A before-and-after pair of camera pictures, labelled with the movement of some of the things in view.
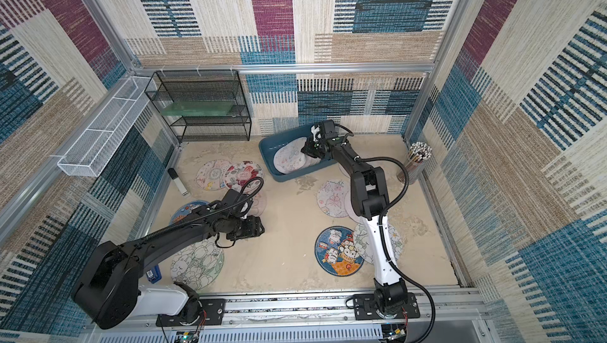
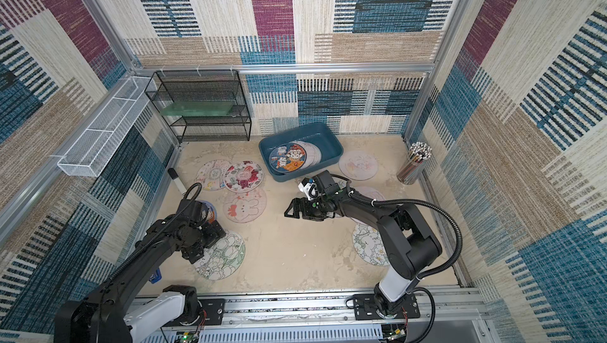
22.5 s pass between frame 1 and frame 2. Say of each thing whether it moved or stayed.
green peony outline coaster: moved
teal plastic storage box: stayed
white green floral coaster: stayed
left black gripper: moved
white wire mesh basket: stayed
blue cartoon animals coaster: moved
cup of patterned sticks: stayed
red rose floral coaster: stayed
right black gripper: moved
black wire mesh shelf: stayed
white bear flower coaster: stayed
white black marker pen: stayed
